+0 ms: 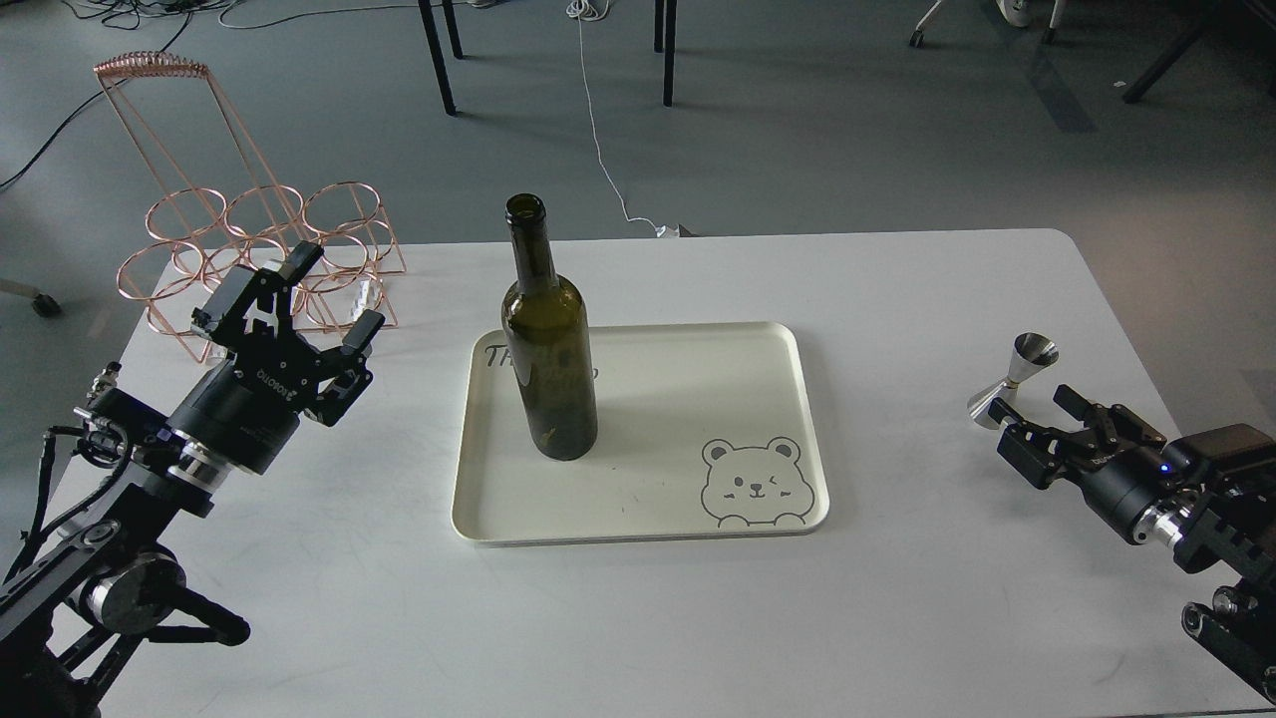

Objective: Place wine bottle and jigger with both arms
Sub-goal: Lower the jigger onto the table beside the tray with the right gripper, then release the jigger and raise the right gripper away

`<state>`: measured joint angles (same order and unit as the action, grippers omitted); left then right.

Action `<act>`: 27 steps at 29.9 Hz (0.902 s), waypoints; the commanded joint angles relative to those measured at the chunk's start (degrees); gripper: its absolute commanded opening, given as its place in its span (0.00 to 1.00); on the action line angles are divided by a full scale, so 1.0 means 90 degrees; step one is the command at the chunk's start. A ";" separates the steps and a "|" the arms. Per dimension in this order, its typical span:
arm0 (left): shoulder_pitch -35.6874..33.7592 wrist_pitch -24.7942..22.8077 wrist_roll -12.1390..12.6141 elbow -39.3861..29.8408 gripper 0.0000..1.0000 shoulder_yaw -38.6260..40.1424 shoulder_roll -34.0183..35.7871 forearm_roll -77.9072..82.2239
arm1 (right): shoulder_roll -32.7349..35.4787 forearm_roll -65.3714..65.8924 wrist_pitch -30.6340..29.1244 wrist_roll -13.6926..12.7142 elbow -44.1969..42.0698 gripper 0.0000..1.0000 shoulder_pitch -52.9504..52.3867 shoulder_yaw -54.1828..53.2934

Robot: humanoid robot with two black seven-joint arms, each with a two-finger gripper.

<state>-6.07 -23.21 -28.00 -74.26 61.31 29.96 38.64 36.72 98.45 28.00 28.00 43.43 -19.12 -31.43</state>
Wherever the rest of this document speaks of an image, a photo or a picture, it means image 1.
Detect office chair base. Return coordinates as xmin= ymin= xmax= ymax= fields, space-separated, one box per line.
xmin=909 ymin=0 xmax=1068 ymax=48

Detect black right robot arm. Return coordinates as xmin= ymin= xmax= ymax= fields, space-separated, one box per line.
xmin=986 ymin=385 xmax=1275 ymax=700

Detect copper wire wine rack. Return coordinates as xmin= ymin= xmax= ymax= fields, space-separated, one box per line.
xmin=93 ymin=51 xmax=410 ymax=363

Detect cream bear serving tray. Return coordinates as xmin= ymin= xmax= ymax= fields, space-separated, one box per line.
xmin=452 ymin=321 xmax=829 ymax=545

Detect silver metal jigger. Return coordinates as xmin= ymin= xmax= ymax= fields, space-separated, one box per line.
xmin=967 ymin=332 xmax=1059 ymax=429

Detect caster wheel at left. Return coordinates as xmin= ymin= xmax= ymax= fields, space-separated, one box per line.
xmin=0 ymin=277 xmax=63 ymax=318

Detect dark green wine bottle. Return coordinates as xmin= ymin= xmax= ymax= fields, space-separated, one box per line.
xmin=501 ymin=193 xmax=598 ymax=460

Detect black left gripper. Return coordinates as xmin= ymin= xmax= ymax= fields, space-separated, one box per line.
xmin=168 ymin=241 xmax=387 ymax=476

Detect black diagonal desk leg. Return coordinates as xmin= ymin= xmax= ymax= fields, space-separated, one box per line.
xmin=1120 ymin=1 xmax=1229 ymax=105

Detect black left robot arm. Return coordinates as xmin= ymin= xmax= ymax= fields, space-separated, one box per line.
xmin=3 ymin=241 xmax=387 ymax=717

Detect black table legs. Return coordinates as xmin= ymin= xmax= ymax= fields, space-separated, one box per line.
xmin=419 ymin=0 xmax=680 ymax=117

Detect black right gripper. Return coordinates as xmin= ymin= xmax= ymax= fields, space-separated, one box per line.
xmin=988 ymin=385 xmax=1196 ymax=545

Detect white cable on floor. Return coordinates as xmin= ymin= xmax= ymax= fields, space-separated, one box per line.
xmin=567 ymin=0 xmax=699 ymax=238

